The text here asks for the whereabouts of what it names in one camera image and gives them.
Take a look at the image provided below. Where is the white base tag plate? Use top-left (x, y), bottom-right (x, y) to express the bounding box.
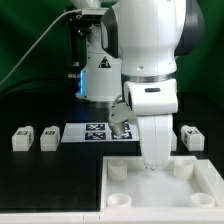
top-left (61, 122), bottom-right (139, 143)

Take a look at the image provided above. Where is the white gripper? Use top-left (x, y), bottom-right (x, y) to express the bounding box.
top-left (124, 79), bottom-right (178, 168)

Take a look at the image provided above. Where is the white square tabletop tray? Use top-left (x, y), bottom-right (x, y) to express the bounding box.
top-left (101, 156), bottom-right (224, 210)

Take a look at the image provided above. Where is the grey camera cable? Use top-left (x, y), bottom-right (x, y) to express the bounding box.
top-left (0, 9), bottom-right (81, 88)

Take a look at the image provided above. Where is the white L-shaped obstacle wall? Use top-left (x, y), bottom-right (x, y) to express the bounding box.
top-left (0, 213), bottom-right (224, 224)

